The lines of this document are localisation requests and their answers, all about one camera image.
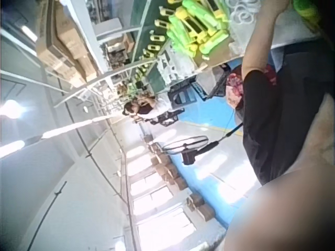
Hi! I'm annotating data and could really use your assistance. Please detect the person's left hand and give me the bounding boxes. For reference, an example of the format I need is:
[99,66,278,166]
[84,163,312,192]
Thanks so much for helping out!
[262,0,289,13]

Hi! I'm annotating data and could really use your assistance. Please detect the green yellow plastic toy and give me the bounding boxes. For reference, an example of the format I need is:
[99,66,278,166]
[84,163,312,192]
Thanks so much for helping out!
[292,0,323,26]

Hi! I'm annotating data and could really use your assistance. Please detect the pile of white plastic rings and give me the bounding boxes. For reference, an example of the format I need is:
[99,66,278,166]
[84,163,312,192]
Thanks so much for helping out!
[227,0,263,28]

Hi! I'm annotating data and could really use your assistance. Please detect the work table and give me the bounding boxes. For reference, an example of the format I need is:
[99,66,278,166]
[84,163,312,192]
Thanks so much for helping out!
[193,25,335,69]

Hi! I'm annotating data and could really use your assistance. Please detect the heap of green yellow toys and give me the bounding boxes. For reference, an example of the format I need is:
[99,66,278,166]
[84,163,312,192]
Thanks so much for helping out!
[166,0,231,59]

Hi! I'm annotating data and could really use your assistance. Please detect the red floral cloth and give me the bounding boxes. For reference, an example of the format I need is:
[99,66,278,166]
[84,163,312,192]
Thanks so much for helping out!
[225,64,277,108]

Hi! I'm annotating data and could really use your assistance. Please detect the black plastic crate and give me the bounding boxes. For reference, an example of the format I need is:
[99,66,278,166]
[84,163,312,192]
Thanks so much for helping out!
[208,64,238,98]

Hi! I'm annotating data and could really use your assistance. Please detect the heap of clear plastic bags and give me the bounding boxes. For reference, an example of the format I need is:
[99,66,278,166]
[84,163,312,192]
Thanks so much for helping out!
[156,48,196,86]

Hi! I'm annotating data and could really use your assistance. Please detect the row of yellow green parts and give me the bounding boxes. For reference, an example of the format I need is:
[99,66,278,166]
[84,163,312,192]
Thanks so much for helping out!
[135,7,176,81]

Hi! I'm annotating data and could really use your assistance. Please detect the black plastic stool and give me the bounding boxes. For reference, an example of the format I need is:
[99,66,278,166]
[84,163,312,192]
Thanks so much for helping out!
[166,83,202,116]

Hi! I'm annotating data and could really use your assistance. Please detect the black standing fan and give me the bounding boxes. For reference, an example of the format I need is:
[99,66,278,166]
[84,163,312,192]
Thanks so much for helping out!
[160,122,244,166]

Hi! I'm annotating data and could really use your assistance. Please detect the row of brown floor boxes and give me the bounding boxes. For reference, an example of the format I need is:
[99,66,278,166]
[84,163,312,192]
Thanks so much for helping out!
[147,141,217,223]

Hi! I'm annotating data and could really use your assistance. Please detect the stack of cardboard cartons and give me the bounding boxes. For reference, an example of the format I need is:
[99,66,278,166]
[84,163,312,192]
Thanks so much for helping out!
[36,0,101,88]

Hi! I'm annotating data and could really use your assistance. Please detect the fluorescent ceiling lamps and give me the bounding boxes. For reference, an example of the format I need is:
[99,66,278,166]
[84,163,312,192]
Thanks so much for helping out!
[0,115,112,159]

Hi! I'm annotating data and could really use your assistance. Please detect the metal frame rack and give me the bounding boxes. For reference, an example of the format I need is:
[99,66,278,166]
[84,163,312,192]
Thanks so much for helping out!
[53,0,160,112]

